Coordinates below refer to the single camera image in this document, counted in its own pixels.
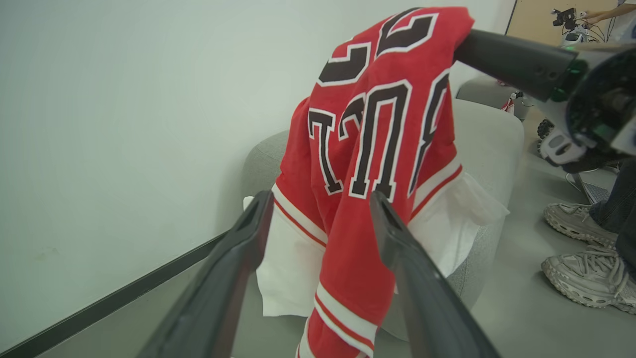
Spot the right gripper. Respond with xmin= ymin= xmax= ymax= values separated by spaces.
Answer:
xmin=453 ymin=29 xmax=636 ymax=160

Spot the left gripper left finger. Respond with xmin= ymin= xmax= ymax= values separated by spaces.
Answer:
xmin=137 ymin=190 xmax=275 ymax=358

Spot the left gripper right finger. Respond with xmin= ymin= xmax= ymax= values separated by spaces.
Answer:
xmin=369 ymin=190 xmax=502 ymax=358

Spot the red jersey with white sleeves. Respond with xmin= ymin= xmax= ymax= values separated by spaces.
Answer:
xmin=242 ymin=6 xmax=510 ymax=358

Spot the red and white toy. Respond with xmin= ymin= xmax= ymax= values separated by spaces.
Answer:
xmin=499 ymin=91 xmax=523 ymax=114

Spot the grey sofa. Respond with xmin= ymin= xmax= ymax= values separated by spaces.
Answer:
xmin=456 ymin=75 xmax=535 ymax=121

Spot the wooden board panel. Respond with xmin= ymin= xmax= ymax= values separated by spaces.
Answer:
xmin=506 ymin=0 xmax=636 ymax=46

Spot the black device on stand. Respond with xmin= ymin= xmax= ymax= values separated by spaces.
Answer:
xmin=551 ymin=7 xmax=604 ymax=46

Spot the black omni wheel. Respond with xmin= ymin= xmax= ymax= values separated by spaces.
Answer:
xmin=536 ymin=118 xmax=556 ymax=154

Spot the light grey armchair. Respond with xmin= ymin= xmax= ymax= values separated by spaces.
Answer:
xmin=242 ymin=98 xmax=525 ymax=341

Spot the black baseboard strip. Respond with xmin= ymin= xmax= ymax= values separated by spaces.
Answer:
xmin=0 ymin=231 xmax=232 ymax=358

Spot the grey metal floor stand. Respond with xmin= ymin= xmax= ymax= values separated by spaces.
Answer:
xmin=566 ymin=172 xmax=612 ymax=204

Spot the grey sneaker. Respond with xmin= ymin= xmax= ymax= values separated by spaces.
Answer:
xmin=541 ymin=247 xmax=636 ymax=315
xmin=543 ymin=202 xmax=619 ymax=248

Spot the dark jeans leg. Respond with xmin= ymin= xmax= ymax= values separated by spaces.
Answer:
xmin=589 ymin=158 xmax=636 ymax=279

